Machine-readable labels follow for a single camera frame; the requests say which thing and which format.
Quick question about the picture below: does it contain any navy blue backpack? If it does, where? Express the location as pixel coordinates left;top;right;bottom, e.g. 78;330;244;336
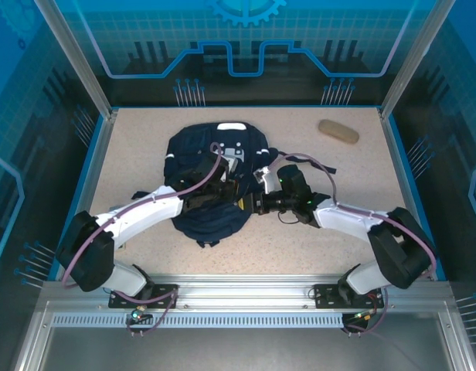
162;121;338;248

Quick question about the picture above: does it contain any tan pencil case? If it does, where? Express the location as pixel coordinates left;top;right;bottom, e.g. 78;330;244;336
318;118;361;145

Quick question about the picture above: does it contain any blue table border strip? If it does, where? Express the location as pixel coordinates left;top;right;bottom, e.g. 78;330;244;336
385;111;448;281
48;111;107;281

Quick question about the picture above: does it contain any blue printed side panel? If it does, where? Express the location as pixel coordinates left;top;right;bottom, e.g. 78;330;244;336
0;0;107;310
392;0;476;337

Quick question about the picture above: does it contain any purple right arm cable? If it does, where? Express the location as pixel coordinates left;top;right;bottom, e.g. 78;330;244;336
271;152;438;338

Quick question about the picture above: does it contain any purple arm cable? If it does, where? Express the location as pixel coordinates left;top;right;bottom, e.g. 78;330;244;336
271;152;438;338
62;141;225;338

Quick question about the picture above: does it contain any aluminium mounting rail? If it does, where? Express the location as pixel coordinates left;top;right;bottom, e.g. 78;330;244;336
39;273;454;315

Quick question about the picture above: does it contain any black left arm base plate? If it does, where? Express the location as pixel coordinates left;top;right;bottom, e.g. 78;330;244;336
107;283;182;310

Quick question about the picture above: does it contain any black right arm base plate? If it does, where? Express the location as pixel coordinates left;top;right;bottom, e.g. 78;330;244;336
312;283;390;310

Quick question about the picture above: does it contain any slotted grey cable duct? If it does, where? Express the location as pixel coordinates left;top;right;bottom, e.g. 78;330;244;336
51;312;357;330

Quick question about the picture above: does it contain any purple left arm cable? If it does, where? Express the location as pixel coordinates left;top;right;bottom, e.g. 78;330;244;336
62;141;225;338

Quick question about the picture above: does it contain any blue printed enclosure panel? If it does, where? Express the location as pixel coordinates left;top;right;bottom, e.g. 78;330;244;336
63;0;432;107

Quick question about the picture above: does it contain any aluminium frame post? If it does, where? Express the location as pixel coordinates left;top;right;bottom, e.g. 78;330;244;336
33;0;120;120
379;0;457;121

